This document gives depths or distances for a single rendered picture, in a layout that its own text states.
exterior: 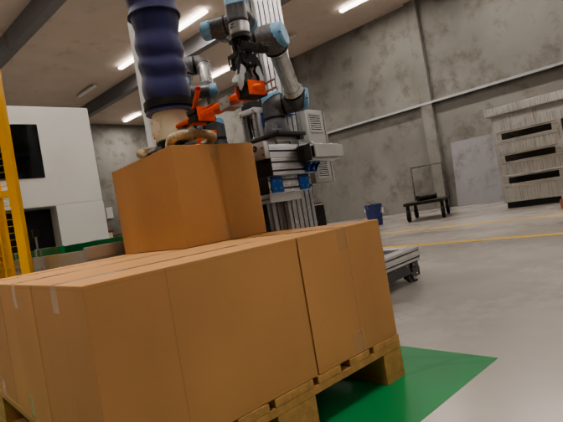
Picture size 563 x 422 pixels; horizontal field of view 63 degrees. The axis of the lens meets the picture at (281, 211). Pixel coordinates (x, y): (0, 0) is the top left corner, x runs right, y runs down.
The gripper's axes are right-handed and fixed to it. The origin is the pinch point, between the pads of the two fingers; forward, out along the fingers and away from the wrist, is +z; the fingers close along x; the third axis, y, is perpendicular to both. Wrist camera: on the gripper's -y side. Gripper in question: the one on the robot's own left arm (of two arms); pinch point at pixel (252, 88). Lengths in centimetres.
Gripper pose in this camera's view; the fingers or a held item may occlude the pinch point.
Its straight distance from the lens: 171.7
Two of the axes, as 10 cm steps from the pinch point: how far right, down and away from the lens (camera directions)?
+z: 1.7, 9.9, -0.1
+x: -7.4, 1.2, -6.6
